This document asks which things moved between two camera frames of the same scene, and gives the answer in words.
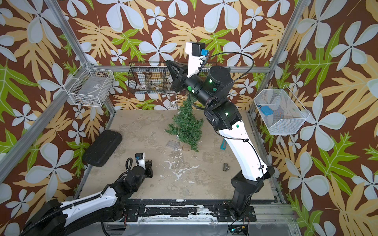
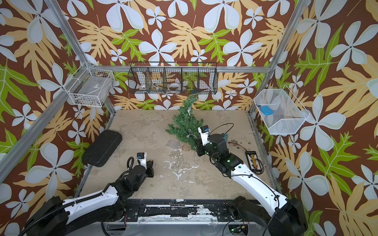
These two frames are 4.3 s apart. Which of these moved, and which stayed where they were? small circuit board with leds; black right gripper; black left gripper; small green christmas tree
Moved: black right gripper
Stayed: small circuit board with leds; small green christmas tree; black left gripper
